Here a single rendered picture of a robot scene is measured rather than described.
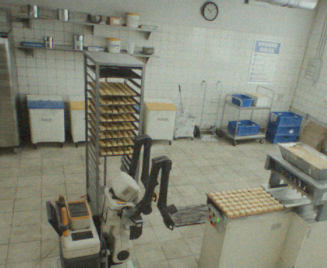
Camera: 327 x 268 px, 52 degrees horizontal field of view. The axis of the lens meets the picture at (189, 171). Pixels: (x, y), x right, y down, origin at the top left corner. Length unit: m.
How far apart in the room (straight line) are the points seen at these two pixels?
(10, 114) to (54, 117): 0.68
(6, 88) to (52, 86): 1.11
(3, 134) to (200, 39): 3.80
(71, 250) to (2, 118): 3.45
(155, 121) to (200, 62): 1.55
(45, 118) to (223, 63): 3.55
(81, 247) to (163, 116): 4.03
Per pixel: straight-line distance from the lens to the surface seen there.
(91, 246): 2.49
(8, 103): 5.53
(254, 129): 7.10
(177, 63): 6.68
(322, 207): 3.04
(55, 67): 6.31
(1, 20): 5.39
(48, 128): 5.90
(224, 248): 2.90
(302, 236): 3.12
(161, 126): 6.18
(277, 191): 3.34
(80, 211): 2.62
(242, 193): 3.04
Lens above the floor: 2.33
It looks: 26 degrees down
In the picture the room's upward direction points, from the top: 8 degrees clockwise
